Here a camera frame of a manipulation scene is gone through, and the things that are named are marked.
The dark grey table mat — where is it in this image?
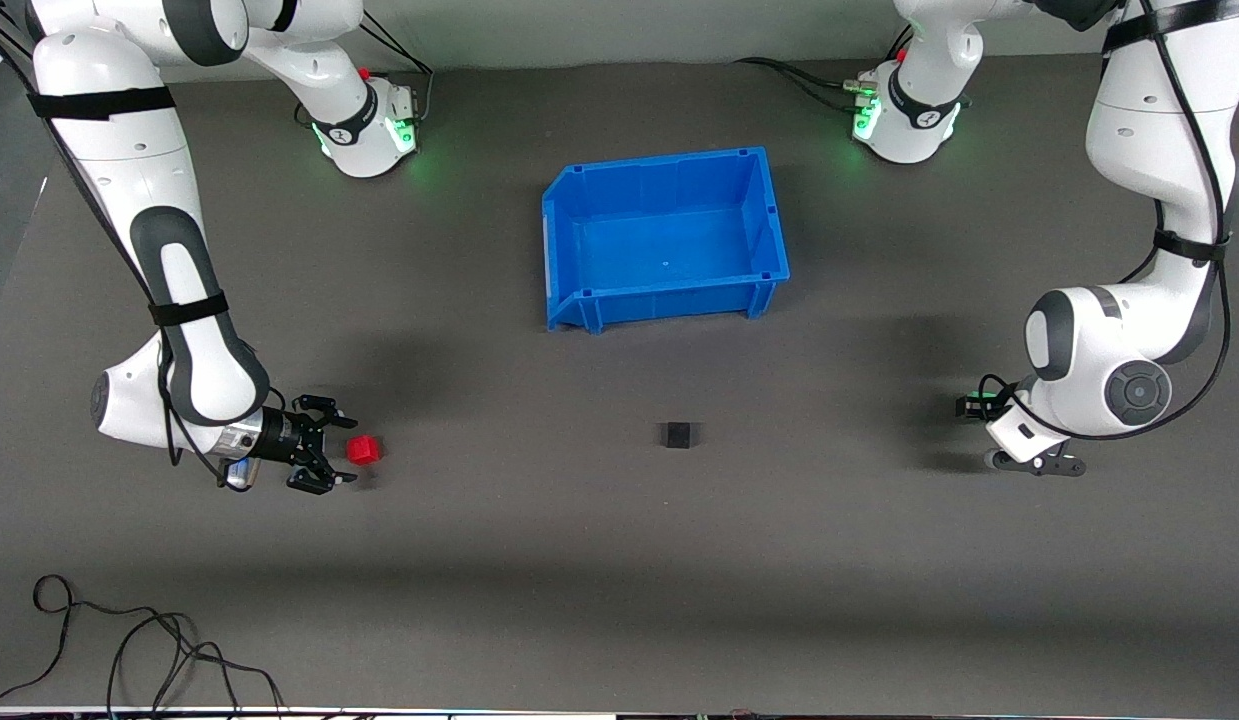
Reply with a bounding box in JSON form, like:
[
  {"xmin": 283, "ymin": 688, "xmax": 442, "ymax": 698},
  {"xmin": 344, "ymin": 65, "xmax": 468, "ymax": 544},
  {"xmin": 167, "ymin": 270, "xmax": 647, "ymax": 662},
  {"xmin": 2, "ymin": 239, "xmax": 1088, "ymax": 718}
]
[{"xmin": 0, "ymin": 38, "xmax": 1239, "ymax": 717}]

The blue plastic storage bin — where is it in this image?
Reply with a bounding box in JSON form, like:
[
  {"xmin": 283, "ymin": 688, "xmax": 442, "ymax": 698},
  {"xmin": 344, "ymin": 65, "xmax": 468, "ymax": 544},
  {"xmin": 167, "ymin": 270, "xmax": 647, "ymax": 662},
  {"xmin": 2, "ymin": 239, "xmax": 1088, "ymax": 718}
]
[{"xmin": 541, "ymin": 146, "xmax": 791, "ymax": 335}]

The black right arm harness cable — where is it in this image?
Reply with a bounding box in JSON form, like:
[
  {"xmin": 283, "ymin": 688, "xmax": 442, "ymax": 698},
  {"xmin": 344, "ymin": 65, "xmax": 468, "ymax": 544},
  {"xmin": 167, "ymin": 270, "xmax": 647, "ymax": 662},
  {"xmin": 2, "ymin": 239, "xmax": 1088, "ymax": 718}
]
[{"xmin": 0, "ymin": 18, "xmax": 242, "ymax": 491}]

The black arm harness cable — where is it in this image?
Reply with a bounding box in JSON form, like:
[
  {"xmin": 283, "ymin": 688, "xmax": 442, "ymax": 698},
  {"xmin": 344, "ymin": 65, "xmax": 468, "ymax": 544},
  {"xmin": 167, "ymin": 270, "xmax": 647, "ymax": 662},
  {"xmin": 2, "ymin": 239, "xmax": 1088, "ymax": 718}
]
[
  {"xmin": 977, "ymin": 0, "xmax": 1236, "ymax": 443},
  {"xmin": 0, "ymin": 18, "xmax": 242, "ymax": 491}
]

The thin black tangled cable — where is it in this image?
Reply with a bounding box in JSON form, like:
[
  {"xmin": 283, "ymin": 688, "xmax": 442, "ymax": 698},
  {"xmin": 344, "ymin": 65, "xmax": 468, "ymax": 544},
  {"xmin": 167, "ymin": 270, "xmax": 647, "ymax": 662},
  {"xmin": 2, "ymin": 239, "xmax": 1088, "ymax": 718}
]
[{"xmin": 107, "ymin": 610, "xmax": 288, "ymax": 719}]

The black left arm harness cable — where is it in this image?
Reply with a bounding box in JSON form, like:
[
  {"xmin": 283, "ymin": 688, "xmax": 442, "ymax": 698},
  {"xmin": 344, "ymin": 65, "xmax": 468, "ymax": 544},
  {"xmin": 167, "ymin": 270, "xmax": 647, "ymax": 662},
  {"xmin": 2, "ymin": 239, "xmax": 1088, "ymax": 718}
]
[{"xmin": 977, "ymin": 0, "xmax": 1236, "ymax": 443}]

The thin black looped cable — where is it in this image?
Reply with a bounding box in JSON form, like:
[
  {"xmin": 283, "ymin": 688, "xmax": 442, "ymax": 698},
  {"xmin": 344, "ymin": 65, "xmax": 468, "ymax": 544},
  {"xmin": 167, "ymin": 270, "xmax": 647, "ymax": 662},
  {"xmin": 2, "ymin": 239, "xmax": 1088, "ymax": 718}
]
[{"xmin": 0, "ymin": 574, "xmax": 180, "ymax": 709}]

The black right arm base cable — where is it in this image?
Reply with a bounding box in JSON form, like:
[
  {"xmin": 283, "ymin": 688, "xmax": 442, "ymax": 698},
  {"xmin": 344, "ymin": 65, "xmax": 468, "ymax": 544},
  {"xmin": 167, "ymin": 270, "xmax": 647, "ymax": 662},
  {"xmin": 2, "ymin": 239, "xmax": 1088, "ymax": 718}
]
[{"xmin": 294, "ymin": 20, "xmax": 436, "ymax": 131}]

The black arm base cable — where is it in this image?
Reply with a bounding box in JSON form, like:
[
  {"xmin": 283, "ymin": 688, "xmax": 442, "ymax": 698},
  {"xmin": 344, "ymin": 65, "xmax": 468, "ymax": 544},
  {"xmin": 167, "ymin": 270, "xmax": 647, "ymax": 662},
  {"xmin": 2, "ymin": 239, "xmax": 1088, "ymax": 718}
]
[
  {"xmin": 294, "ymin": 20, "xmax": 436, "ymax": 131},
  {"xmin": 733, "ymin": 28, "xmax": 916, "ymax": 117}
]

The black left arm base cable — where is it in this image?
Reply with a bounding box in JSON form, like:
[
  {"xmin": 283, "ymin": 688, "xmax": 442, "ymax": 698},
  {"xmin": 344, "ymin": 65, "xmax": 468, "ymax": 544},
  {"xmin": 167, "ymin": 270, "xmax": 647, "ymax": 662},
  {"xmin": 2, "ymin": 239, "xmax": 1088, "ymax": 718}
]
[{"xmin": 733, "ymin": 28, "xmax": 916, "ymax": 117}]

